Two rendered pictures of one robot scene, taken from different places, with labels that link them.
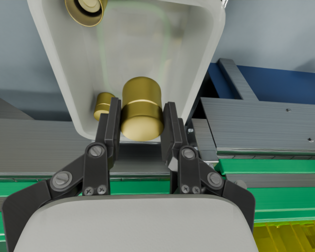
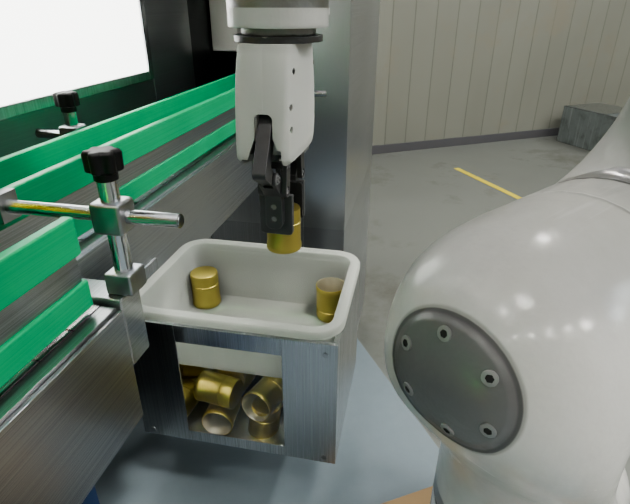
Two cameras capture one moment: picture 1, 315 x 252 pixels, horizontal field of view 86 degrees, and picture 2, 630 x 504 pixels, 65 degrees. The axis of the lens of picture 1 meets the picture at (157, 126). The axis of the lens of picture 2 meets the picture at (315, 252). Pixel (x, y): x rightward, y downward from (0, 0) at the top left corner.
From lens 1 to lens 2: 0.46 m
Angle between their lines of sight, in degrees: 73
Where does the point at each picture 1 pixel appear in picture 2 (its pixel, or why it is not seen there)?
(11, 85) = not seen: hidden behind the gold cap
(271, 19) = not seen: outside the picture
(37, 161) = (178, 201)
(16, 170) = (185, 184)
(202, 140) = (136, 309)
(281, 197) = (2, 286)
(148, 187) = not seen: hidden behind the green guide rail
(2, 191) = (177, 160)
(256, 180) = (36, 301)
